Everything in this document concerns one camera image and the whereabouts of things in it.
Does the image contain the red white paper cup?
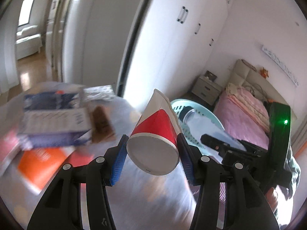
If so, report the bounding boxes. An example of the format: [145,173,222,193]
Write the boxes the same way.
[126,89,182,176]

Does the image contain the brown paper bag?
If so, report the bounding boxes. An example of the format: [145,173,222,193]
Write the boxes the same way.
[91,105,116,143]

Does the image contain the blue white milk carton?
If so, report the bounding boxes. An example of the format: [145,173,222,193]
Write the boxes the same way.
[18,90,93,150]

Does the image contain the person's right hand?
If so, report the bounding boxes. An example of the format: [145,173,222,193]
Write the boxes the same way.
[265,187,278,213]

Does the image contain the mint green laundry basket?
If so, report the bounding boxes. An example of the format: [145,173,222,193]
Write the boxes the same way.
[171,99,224,163]

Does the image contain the bed with pink blanket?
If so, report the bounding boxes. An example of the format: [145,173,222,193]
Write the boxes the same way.
[213,59,288,149]

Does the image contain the beige nightstand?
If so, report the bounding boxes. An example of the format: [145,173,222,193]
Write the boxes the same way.
[191,75,223,105]

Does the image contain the framed picture on nightstand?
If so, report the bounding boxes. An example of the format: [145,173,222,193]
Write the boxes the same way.
[204,71,217,82]

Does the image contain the orange plush toy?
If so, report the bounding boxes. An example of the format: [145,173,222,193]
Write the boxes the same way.
[259,67,269,79]

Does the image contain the white wardrobe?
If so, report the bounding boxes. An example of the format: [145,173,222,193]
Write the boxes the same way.
[123,0,233,111]

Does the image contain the white sofa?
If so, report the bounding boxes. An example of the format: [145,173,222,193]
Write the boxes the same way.
[16,25,43,60]

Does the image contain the window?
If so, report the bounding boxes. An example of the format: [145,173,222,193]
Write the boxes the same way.
[18,0,34,27]

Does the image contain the wall sign strip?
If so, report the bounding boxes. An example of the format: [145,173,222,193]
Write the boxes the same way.
[261,45,299,87]

